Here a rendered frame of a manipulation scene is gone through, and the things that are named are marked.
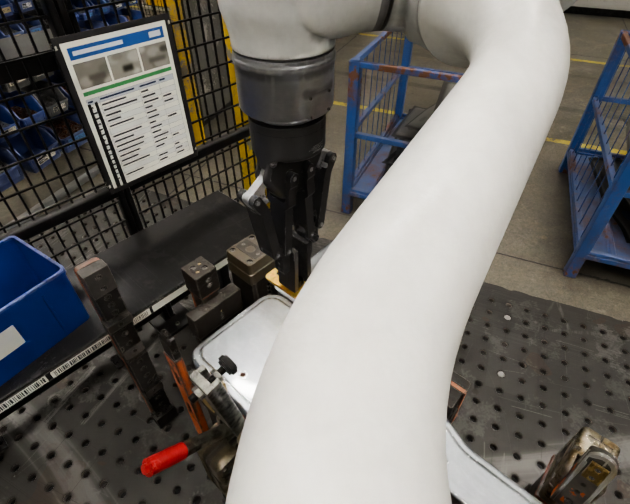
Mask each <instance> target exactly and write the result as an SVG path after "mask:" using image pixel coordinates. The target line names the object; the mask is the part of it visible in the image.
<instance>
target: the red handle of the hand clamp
mask: <svg viewBox="0 0 630 504"><path fill-rule="evenodd" d="M231 434H233V432H232V430H231V429H230V428H229V427H228V426H227V425H226V424H225V423H222V424H220V425H218V426H216V427H214V428H211V429H209V430H207V431H205V432H203V433H201V434H199V435H197V436H195V437H192V438H190V439H188V440H186V441H184V442H179V443H177V444H175V445H172V446H170V447H168V448H166V449H164V450H162V451H160V452H158V453H155V454H153V455H151V456H149V457H147V458H145V459H143V461H142V465H141V472H142V474H143V475H146V476H147V477H148V478H150V477H152V476H154V475H156V474H158V473H160V472H162V471H164V470H166V469H167V468H169V467H171V466H173V465H175V464H177V463H179V462H181V461H183V460H185V459H186V458H187V457H188V456H190V455H192V454H194V453H195V452H197V451H199V450H201V449H203V448H205V447H207V446H209V445H211V444H213V443H215V442H217V441H219V440H221V439H223V438H225V437H227V436H229V435H231Z"/></svg>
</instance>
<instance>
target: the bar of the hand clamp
mask: <svg viewBox="0 0 630 504"><path fill-rule="evenodd" d="M218 359H219V361H218V363H219V365H220V367H219V368H218V369H217V370H215V369H214V368H213V369H212V370H211V371H210V372H209V371H208V369H207V368H206V367H205V366H204V365H203V364H202V365H201V366H200V367H199V368H198V369H197V370H196V371H194V372H193V373H192V374H191V375H190V376H189V378H190V380H191V381H192V382H193V384H194V385H195V386H194V387H193V388H192V389H191V390H192V391H193V393H192V394H191V395H190V396H189V397H188V399H189V400H190V401H191V403H192V404H194V403H195V402H196V401H197V400H198V399H200V400H201V401H202V400H203V399H204V398H205V400H206V401H207V402H208V404H209V405H210V406H211V407H212V409H213V410H214V411H215V413H216V414H217V415H218V417H219V418H220V419H221V421H222V422H223V423H225V424H226V425H227V426H228V427H229V428H230V429H231V430H232V432H233V433H234V434H235V436H236V437H237V436H238V435H239V433H240V432H241V431H242V430H243V427H244V423H245V419H244V417H243V415H242V414H241V412H240V411H239V409H238V408H237V406H236V404H235V403H234V401H233V400H232V398H231V397H230V395H229V393H228V392H227V390H226V389H225V387H224V386H223V384H222V381H223V380H224V379H223V377H222V376H223V375H224V374H225V373H226V372H227V373H228V374H229V375H231V374H232V375H235V374H236V373H237V372H238V371H237V368H238V367H237V365H236V364H235V363H234V361H233V360H232V359H231V358H230V357H228V356H227V355H225V356H224V355H221V356H220V357H219V358H218ZM210 373H211V374H212V375H211V374H210Z"/></svg>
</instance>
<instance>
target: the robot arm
mask: <svg viewBox="0 0 630 504"><path fill-rule="evenodd" d="M576 1H577V0H217V2H218V6H219V10H220V12H221V15H222V17H223V19H224V22H225V24H226V27H227V30H228V33H229V37H230V42H231V47H232V61H233V63H234V69H235V77H236V85H237V93H238V100H239V106H240V108H241V110H242V111H243V112H244V113H245V114H246V115H248V121H249V129H250V138H251V145H252V148H253V151H254V153H255V155H256V158H257V166H256V169H255V178H256V180H255V181H254V183H253V184H252V185H251V187H250V188H249V189H248V191H247V190H246V189H240V190H239V191H238V193H237V198H238V199H239V200H240V201H241V202H242V203H243V204H244V205H245V206H246V209H247V212H248V215H249V218H250V221H251V224H252V227H253V230H254V233H255V236H256V239H257V242H258V245H259V249H260V251H262V252H263V253H265V254H266V255H268V256H270V257H271V258H273V259H274V260H275V267H276V269H277V270H278V273H279V283H280V284H282V285H283V286H285V287H286V288H288V289H289V290H291V291H292V292H294V293H296V292H297V291H298V290H299V275H300V276H301V277H303V278H304V281H305V282H306V283H305V284H304V286H303V288H302V289H301V291H300V293H299V294H298V296H297V297H296V299H295V301H294V303H293V305H292V307H291V309H290V311H289V313H288V315H287V317H286V318H285V320H284V322H283V324H282V326H281V328H280V330H279V332H278V335H277V337H276V339H275V342H274V344H273V346H272V349H271V351H270V353H269V356H268V358H267V360H266V362H265V365H264V367H263V370H262V373H261V375H260V378H259V381H258V384H257V386H256V389H255V392H254V395H253V398H252V401H251V404H250V407H249V410H248V414H247V417H246V420H245V423H244V427H243V431H242V434H241V438H240V442H239V445H238V449H237V453H236V457H235V461H234V466H233V470H232V474H231V479H230V483H229V488H228V493H227V498H226V503H225V504H452V502H451V495H450V488H449V481H448V470H447V457H446V420H447V406H448V398H449V391H450V383H451V377H452V373H453V368H454V364H455V359H456V355H457V352H458V349H459V346H460V342H461V339H462V336H463V333H464V329H465V326H466V324H467V321H468V318H469V316H470V313H471V310H472V308H473V305H474V303H475V301H476V298H477V296H478V293H479V291H480V289H481V286H482V284H483V282H484V279H485V277H486V274H487V272H488V270H489V268H490V265H491V263H492V261H493V258H494V256H495V254H496V252H497V249H498V247H499V245H500V242H501V240H502V238H503V236H504V233H505V231H506V229H507V226H508V224H509V222H510V220H511V217H512V215H513V213H514V210H515V208H516V206H517V204H518V201H519V199H520V197H521V194H522V192H523V190H524V188H525V185H526V183H527V181H528V178H529V176H530V174H531V171H532V169H533V167H534V165H535V162H536V160H537V158H538V155H539V153H540V151H541V149H542V146H543V144H544V142H545V139H546V137H547V135H548V133H549V130H550V128H551V125H552V123H553V121H554V118H555V116H556V114H557V111H558V108H559V106H560V103H561V100H562V97H563V94H564V90H565V87H566V83H567V79H568V73H569V66H570V41H569V34H568V27H567V24H566V20H565V17H564V14H563V12H564V11H565V10H567V9H568V8H569V7H570V6H572V5H573V4H574V3H575V2H576ZM373 31H391V32H402V33H405V36H406V38H407V39H408V41H410V42H412V43H415V44H417V45H419V46H421V47H423V48H425V49H427V50H428V51H430V52H431V53H432V55H433V56H435V57H436V58H437V59H438V60H440V61H441V62H443V63H445V64H448V65H451V66H455V67H461V68H468V69H467V70H466V72H465V73H464V75H463V76H462V77H461V79H460V80H459V81H458V83H457V84H456V85H455V86H454V88H453V89H452V90H451V92H450V93H449V94H448V95H447V97H446V98H445V99H444V100H443V102H442V103H441V104H440V105H439V107H438V108H437V109H436V111H435V112H434V113H433V114H432V116H431V117H430V118H429V119H428V121H427V122H426V123H425V124H424V126H423V127H422V128H421V130H420V131H419V132H418V133H417V135H416V136H415V137H414V138H413V140H412V141H411V142H410V143H409V145H408V146H407V147H406V149H405V150H404V151H403V152H402V154H401V155H400V156H399V157H398V159H397V160H396V161H395V162H394V164H393V165H392V166H391V167H390V169H389V170H388V171H387V173H386V174H385V175H384V176H383V178H382V179H381V180H380V181H379V183H378V184H377V185H376V186H375V188H374V189H373V190H372V192H371V193H370V194H369V195H368V197H367V198H366V199H365V200H364V202H363V203H362V204H361V205H360V207H359V208H358V209H357V211H356V212H355V213H354V215H353V216H352V217H351V219H350V220H349V221H348V223H347V224H346V225H345V227H344V228H343V229H342V230H341V232H340V233H339V234H338V236H337V237H336V238H335V239H334V241H333V242H332V243H331V245H330V246H329V248H328V249H327V250H326V252H325V253H324V255H323V256H322V258H321V259H320V260H319V262H318V263H317V265H316V266H315V268H314V270H313V271H312V273H311V254H312V242H316V241H317V240H318V239H319V235H318V234H316V233H315V230H316V228H318V229H320V228H322V227H323V225H324V220H325V213H326V206H327V199H328V192H329V184H330V177H331V172H332V169H333V166H334V163H335V160H336V157H337V155H336V153H334V152H332V151H329V150H327V149H325V148H324V146H325V141H326V113H327V112H328V111H330V109H331V107H332V105H333V102H334V68H335V60H336V50H335V42H336V39H337V38H342V37H345V36H349V35H353V34H358V33H364V32H373ZM265 189H267V198H268V199H267V198H266V195H265ZM269 201H270V210H269V208H268V206H267V205H266V204H267V203H268V202H269ZM313 213H315V214H317V216H315V215H313ZM293 222H294V230H295V232H297V233H295V232H292V228H293Z"/></svg>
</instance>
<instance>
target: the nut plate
mask: <svg viewBox="0 0 630 504"><path fill-rule="evenodd" d="M277 273H278V270H277V269H276V268H274V269H273V270H272V271H270V272H269V273H268V274H266V279H267V280H268V281H269V282H271V283H272V284H274V285H275V286H277V287H278V288H280V289H281V290H282V291H284V292H285V293H287V294H288V295H290V296H291V297H293V298H294V299H296V297H297V296H298V294H299V293H300V291H301V289H302V288H303V286H304V284H305V283H306V282H305V281H304V278H303V277H301V276H300V275H299V290H298V291H297V292H296V293H294V292H292V291H291V290H289V289H288V288H286V287H285V286H283V285H282V284H280V283H279V275H277Z"/></svg>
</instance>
